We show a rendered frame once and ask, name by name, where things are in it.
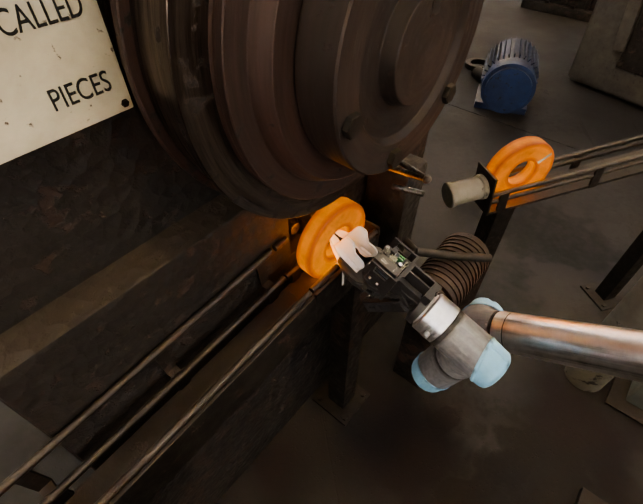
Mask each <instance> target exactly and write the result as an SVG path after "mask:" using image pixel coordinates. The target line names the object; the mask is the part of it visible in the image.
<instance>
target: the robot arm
mask: <svg viewBox="0 0 643 504"><path fill-rule="evenodd" d="M329 242H330V245H331V248H332V250H333V253H334V255H335V257H336V259H337V262H338V264H339V266H340V268H341V270H342V272H343V274H344V276H345V277H346V279H347V280H348V281H349V282H350V283H351V284H352V285H354V286H355V287H357V288H358V289H359V290H360V291H361V292H362V293H363V292H364V291H365V292H366V293H368V294H367V296H366V298H365V299H364V300H363V301H362V303H363V304H364V306H365V308H366V309H367V311H368V312H407V311H408V310H410V312H409V313H408V314H407V315H406V317H405V319H406V320H407V321H408V322H409V323H410V324H411V323H412V322H413V324H412V327H413V328H414V329H415V330H416V331H418V332H419V333H420V334H421V335H422V336H423V338H425V339H426V340H428V341H429V342H430V343H431V345H430V346H429V347H428V348H427V349H426V350H425V351H423V352H421V353H420V354H419V355H418V357H416V358H415V360H414V361H413V363H412V376H413V378H414V380H415V382H416V383H417V385H418V386H419V387H420V388H422V389H423V390H425V391H428V392H438V391H441V390H446V389H448V388H449V387H450V386H452V385H454V384H456V383H458V382H460V381H462V380H463V379H467V378H469V379H470V381H471V382H474V383H475V384H477V385H478V386H479V387H482V388H487V387H490V386H491V385H493V384H494V383H496V382H497V381H498V380H499V379H500V378H501V377H502V376H503V375H504V374H505V372H506V371H507V369H508V367H509V365H510V363H511V356H510V354H509V353H512V354H516V355H521V356H525V357H530V358H534V359H539V360H543V361H548V362H552V363H557V364H561V365H566V366H570V367H575V368H579V369H584V370H588V371H593V372H597V373H602V374H606V375H611V376H615V377H620V378H624V379H629V380H633V381H638V382H643V330H637V329H630V328H622V327H615V326H608V325H601V324H593V323H586V322H579V321H572V320H564V319H557V318H550V317H543V316H535V315H528V314H521V313H514V312H506V311H503V309H502V308H501V306H500V305H499V304H498V303H496V302H493V301H491V300H490V299H488V298H477V299H475V300H473V301H472V302H471V303H470V304H469V305H467V306H466V307H464V308H463V309H462V311H461V310H460V308H459V307H458V306H456V305H455V304H454V303H453V302H452V301H451V300H449V299H448V298H447V297H446V296H445V295H444V294H439V295H438V293H439V291H440V290H441V289H442V286H440V285H439V284H438V283H437V282H436V281H435V280H433V279H432V278H431V277H430V276H429V275H428V274H426V273H425V272H424V271H423V270H422V269H421V268H419V267H418V266H417V265H416V264H415V262H416V261H417V260H418V258H419V256H418V255H417V254H415V253H414V252H413V251H412V250H411V249H410V248H408V247H407V246H406V245H405V244H404V243H403V242H401V241H400V240H399V239H398V238H397V237H395V238H394V240H393V241H392V242H391V244H390V245H391V246H392V247H393V248H392V247H390V246H389V245H386V246H385V247H384V248H383V249H381V248H380V247H377V246H374V245H372V244H371V243H370V242H369V240H368V232H367V230H366V229H365V228H364V227H362V226H358V227H356V228H355V229H353V230H352V231H351V232H349V233H348V232H345V231H342V230H338V231H336V232H335V234H334V235H333V236H332V238H331V239H330V241H329ZM398 244H401V245H402V246H403V247H404V248H405V249H406V250H408V251H409V252H410V253H411V254H410V256H409V257H407V256H406V255H405V254H404V253H403V252H402V251H400V249H399V248H398V247H397V246H398ZM397 252H399V253H400V254H401V255H400V254H399V253H397ZM404 257H405V258H406V259H405V258H404ZM365 261H370V262H369V263H368V264H367V265H366V266H365V264H364V262H365ZM364 267H365V268H364ZM363 268H364V269H363ZM361 269H363V270H361Z"/></svg>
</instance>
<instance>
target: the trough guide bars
mask: <svg viewBox="0 0 643 504"><path fill-rule="evenodd" d="M640 139H643V134H641V135H637V136H633V137H629V138H626V139H622V140H618V141H614V142H610V143H607V144H603V145H599V146H595V147H591V148H588V149H583V150H579V151H576V152H572V153H569V154H565V155H561V156H557V157H554V162H557V161H561V160H565V159H568V160H565V161H561V162H557V163H553V165H552V167H551V169H553V168H557V167H561V166H564V165H568V164H571V165H570V167H569V168H570V169H573V168H577V167H579V164H580V162H581V161H583V160H587V159H591V158H595V157H598V156H602V155H606V154H610V153H613V152H617V151H621V150H625V149H628V148H632V147H636V146H640V145H643V140H640ZM637 140H640V141H637ZM633 141H636V142H633ZM629 142H633V143H629ZM625 143H629V144H625ZM622 144H625V145H622ZM618 145H621V146H618ZM614 146H618V147H614ZM610 147H614V148H610ZM606 148H610V149H606ZM603 149H606V150H603ZM599 150H602V151H599ZM595 151H599V152H595ZM591 152H595V153H591ZM587 153H591V154H587ZM584 154H587V155H584ZM583 155H584V156H583ZM572 157H574V158H572ZM569 158H572V159H569ZM640 158H643V153H640V154H636V155H632V156H629V157H625V158H621V159H617V160H614V161H610V162H606V163H603V164H599V165H595V166H591V167H588V168H584V169H580V170H576V171H573V172H569V173H565V174H562V175H558V176H554V177H550V178H547V179H543V180H539V181H535V182H532V183H528V184H524V185H520V186H517V187H513V188H509V189H506V190H502V191H498V192H494V196H493V198H495V199H493V200H492V203H491V205H492V204H496V203H497V206H496V214H497V213H500V212H504V211H505V208H506V204H507V201H508V200H510V199H514V198H518V197H521V196H525V195H529V194H533V193H536V192H540V191H544V190H547V189H551V188H555V187H558V186H562V185H566V184H569V183H573V182H577V181H581V180H584V179H588V178H591V180H590V182H589V184H588V185H589V187H588V188H592V187H595V186H597V184H598V182H599V180H600V178H601V176H602V175H603V174H606V173H610V172H614V171H617V170H621V169H625V168H629V167H632V166H636V165H640V164H643V159H640ZM637 159H639V160H637ZM633 160H636V161H633ZM629 161H632V162H629ZM626 162H628V163H626ZM622 163H624V164H622ZM618 164H621V165H618ZM615 165H617V166H615ZM525 166H526V165H523V166H519V167H515V168H514V169H513V170H512V171H511V173H510V174H512V173H516V172H519V171H522V170H523V169H524V168H525ZM611 166H613V167H611ZM607 167H610V168H607ZM605 168H606V169H605ZM592 171H595V172H592ZM589 172H591V173H589ZM519 173H520V172H519ZM585 173H587V174H585ZM517 174H518V173H516V174H512V175H509V177H512V176H515V175H517ZM581 174H584V175H581ZM577 175H580V176H577ZM574 176H576V177H574ZM570 177H572V178H570ZM566 178H569V179H566ZM563 179H565V180H563ZM559 180H561V181H559ZM555 181H558V182H555ZM551 182H554V183H551ZM548 183H550V184H548ZM544 184H546V185H544ZM540 185H543V186H540ZM537 186H539V187H537ZM533 187H535V188H533ZM529 188H532V189H529ZM525 189H528V190H525ZM522 190H524V191H522ZM518 191H521V192H518ZM514 192H517V193H514ZM511 193H513V194H511ZM496 197H498V198H496Z"/></svg>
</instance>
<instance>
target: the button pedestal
mask: <svg viewBox="0 0 643 504"><path fill-rule="evenodd" d="M605 404H607V405H608V406H610V407H612V408H613V409H615V410H617V411H618V412H620V413H622V414H624V415H625V416H627V417H629V418H630V419H632V420H634V421H635V422H637V423H639V424H640V425H642V426H643V382H638V381H633V380H629V379H624V378H620V377H614V379H613V382H612V384H611V387H610V389H609V392H608V395H607V397H606V400H605Z"/></svg>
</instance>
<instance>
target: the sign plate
mask: <svg viewBox="0 0 643 504"><path fill-rule="evenodd" d="M130 108H133V103H132V100H131V97H130V95H129V92H128V89H127V86H126V83H125V80H124V77H123V75H122V72H121V69H120V66H119V63H118V60H117V58H116V55H115V52H114V49H113V46H112V43H111V40H110V38H109V35H108V32H107V29H106V26H105V23H104V21H103V18H102V15H101V12H100V9H99V6H98V4H97V1H96V0H0V165H1V164H3V163H6V162H8V161H10V160H13V159H15V158H17V157H19V156H22V155H24V154H26V153H29V152H31V151H33V150H36V149H38V148H40V147H43V146H45V145H47V144H49V143H52V142H54V141H56V140H59V139H61V138H63V137H66V136H68V135H70V134H73V133H75V132H77V131H79V130H82V129H84V128H86V127H89V126H91V125H93V124H96V123H98V122H100V121H103V120H105V119H107V118H109V117H112V116H114V115H116V114H119V113H121V112H123V111H126V110H128V109H130Z"/></svg>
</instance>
